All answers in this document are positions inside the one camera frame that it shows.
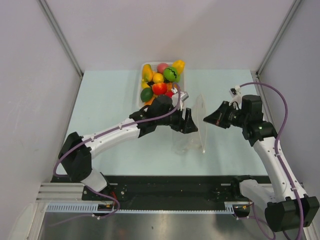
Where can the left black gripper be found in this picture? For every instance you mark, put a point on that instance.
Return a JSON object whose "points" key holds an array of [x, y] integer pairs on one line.
{"points": [[185, 127]]}

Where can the orange toy pineapple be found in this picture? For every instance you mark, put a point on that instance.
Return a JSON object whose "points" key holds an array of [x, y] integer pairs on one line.
{"points": [[170, 86]]}

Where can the yellow toy lemon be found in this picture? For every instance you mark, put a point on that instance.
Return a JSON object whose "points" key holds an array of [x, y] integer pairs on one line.
{"points": [[158, 78]]}

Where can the green striped toy melon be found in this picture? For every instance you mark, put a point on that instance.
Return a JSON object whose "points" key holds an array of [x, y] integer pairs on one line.
{"points": [[171, 74]]}

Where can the orange toy persimmon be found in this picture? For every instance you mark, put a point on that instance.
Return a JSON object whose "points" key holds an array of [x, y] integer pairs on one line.
{"points": [[150, 101]]}

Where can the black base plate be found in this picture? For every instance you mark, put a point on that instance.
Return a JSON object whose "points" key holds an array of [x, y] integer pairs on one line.
{"points": [[150, 190]]}

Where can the orange yellow toy mango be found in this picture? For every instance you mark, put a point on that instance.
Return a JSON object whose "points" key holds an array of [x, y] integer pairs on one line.
{"points": [[147, 73]]}

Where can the pink toy peach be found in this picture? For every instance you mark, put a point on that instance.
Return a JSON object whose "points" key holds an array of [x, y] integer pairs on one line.
{"points": [[161, 67]]}

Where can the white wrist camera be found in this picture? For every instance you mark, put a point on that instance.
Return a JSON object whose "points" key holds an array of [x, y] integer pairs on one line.
{"points": [[236, 95], [178, 97]]}

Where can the yellow toy banana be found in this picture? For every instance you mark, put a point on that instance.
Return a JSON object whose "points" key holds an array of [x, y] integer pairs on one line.
{"points": [[145, 84]]}

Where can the red yellow toy apple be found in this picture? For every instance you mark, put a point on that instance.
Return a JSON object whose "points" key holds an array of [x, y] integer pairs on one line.
{"points": [[159, 88]]}

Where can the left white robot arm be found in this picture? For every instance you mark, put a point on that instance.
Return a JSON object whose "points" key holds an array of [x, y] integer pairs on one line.
{"points": [[78, 152]]}

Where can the yellow toy bell pepper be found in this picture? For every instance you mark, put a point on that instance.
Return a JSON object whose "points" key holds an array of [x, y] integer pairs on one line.
{"points": [[179, 65]]}

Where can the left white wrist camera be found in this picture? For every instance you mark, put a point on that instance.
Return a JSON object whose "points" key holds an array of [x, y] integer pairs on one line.
{"points": [[178, 97]]}

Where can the white slotted cable duct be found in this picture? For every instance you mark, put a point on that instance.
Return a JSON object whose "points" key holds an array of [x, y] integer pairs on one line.
{"points": [[227, 207]]}

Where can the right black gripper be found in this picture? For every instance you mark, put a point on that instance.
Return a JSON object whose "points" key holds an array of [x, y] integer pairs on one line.
{"points": [[218, 117]]}

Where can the red toy tomato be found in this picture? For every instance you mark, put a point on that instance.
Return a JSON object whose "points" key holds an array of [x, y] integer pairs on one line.
{"points": [[169, 94]]}

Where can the clear zip top bag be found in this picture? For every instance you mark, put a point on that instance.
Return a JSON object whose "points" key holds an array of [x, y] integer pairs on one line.
{"points": [[196, 140]]}

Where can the green toy lime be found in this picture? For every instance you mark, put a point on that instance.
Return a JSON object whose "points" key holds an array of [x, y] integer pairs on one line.
{"points": [[146, 94]]}

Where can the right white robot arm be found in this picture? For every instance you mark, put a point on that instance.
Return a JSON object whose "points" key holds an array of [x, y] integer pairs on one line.
{"points": [[288, 206]]}

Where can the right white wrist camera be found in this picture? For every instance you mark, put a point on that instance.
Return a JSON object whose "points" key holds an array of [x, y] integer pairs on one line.
{"points": [[236, 95]]}

